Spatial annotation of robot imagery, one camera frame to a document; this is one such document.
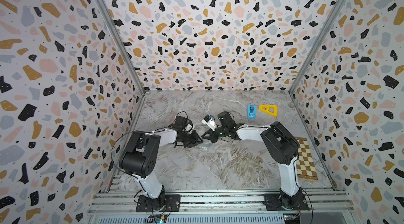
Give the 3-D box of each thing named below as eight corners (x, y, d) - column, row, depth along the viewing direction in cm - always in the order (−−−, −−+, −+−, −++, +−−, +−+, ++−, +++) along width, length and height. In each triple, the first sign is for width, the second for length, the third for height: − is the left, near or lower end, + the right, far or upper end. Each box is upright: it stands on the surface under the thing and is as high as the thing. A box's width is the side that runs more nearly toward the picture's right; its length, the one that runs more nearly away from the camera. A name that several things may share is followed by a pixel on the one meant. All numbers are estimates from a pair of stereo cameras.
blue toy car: (247, 118, 108) (248, 115, 105) (247, 107, 115) (248, 103, 112) (255, 119, 108) (256, 116, 105) (254, 107, 114) (255, 104, 111)
